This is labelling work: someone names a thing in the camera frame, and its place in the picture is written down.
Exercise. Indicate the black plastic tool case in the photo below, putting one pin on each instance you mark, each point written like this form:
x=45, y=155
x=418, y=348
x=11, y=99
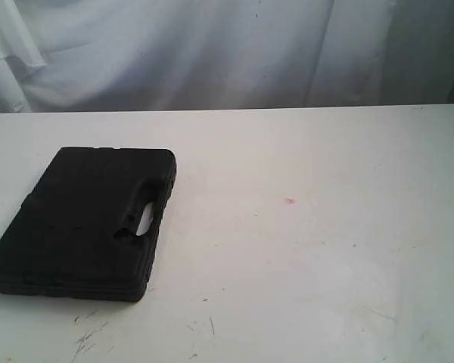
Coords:
x=89, y=227

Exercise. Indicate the white backdrop curtain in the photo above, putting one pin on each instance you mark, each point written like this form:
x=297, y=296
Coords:
x=72, y=56

